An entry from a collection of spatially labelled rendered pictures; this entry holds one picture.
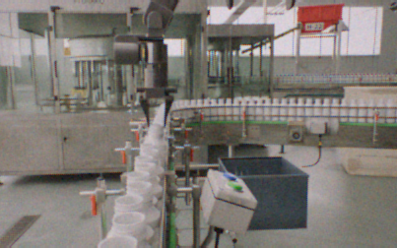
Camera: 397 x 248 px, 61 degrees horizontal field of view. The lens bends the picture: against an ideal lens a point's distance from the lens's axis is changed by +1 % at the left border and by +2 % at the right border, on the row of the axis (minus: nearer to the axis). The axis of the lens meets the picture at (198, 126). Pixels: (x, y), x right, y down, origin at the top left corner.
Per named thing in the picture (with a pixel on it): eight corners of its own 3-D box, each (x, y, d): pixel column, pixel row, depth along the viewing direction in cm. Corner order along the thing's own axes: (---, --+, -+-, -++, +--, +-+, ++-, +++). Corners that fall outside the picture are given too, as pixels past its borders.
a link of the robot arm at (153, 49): (167, 38, 77) (168, 40, 83) (138, 37, 77) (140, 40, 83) (167, 68, 78) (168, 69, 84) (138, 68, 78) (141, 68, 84)
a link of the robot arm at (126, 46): (163, 11, 74) (164, 17, 83) (109, 9, 74) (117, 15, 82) (163, 65, 76) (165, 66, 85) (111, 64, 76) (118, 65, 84)
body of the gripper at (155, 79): (137, 93, 85) (136, 64, 84) (176, 93, 85) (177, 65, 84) (134, 94, 78) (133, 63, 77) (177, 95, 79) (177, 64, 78)
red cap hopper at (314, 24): (293, 138, 736) (297, 6, 696) (292, 133, 805) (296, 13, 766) (337, 140, 715) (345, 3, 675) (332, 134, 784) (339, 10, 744)
